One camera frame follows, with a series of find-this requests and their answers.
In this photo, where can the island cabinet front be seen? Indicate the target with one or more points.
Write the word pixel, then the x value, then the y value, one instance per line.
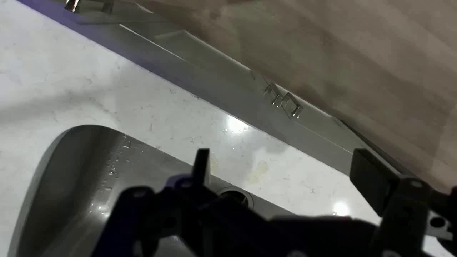
pixel 190 62

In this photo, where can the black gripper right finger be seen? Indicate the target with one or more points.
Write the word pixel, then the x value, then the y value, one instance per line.
pixel 380 183

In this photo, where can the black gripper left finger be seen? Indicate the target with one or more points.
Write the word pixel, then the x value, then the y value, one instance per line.
pixel 143 219

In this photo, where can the stainless steel sink basin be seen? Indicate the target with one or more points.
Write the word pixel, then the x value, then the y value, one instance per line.
pixel 80 190

